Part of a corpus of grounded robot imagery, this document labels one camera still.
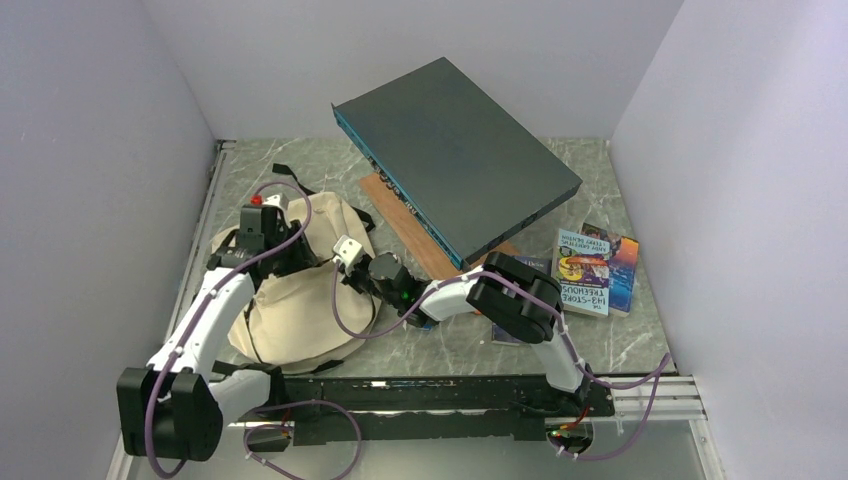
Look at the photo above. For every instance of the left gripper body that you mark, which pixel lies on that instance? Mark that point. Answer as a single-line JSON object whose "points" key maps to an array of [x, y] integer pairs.
{"points": [[294, 258]]}

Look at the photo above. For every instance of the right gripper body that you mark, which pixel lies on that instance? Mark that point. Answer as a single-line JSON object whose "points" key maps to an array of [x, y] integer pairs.
{"points": [[359, 278]]}

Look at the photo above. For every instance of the cream canvas backpack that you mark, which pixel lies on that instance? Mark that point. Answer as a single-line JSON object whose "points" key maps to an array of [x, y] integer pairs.
{"points": [[290, 322]]}

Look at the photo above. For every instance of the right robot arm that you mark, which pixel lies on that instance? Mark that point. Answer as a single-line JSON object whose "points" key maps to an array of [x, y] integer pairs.
{"points": [[424, 304]]}

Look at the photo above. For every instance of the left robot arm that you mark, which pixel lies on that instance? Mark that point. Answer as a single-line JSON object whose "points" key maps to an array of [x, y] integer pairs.
{"points": [[170, 408]]}

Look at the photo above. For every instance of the wooden board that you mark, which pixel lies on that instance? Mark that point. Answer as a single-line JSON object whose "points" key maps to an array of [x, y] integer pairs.
{"points": [[400, 233]]}

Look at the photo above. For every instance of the dark purple paperback book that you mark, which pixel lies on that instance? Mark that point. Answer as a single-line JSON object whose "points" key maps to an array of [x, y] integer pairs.
{"points": [[520, 317]]}

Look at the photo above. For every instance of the treehouse paperback book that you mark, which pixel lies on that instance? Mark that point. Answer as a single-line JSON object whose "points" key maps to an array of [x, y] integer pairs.
{"points": [[580, 266]]}

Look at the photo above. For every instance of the blue orange paperback book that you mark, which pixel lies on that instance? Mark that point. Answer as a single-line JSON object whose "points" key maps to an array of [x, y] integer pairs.
{"points": [[622, 262]]}

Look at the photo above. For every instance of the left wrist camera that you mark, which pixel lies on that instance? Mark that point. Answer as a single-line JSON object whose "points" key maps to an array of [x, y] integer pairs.
{"points": [[279, 201]]}

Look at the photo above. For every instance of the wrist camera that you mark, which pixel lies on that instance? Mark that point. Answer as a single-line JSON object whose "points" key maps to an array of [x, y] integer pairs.
{"points": [[279, 201], [347, 252]]}

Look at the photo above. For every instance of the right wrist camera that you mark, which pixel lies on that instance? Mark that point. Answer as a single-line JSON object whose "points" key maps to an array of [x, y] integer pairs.
{"points": [[347, 252]]}

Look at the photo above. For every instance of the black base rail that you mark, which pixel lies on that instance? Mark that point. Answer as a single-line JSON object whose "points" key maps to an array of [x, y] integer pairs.
{"points": [[521, 407]]}

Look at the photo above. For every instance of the dark grey network switch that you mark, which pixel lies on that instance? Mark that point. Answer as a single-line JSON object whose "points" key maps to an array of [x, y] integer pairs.
{"points": [[472, 175]]}

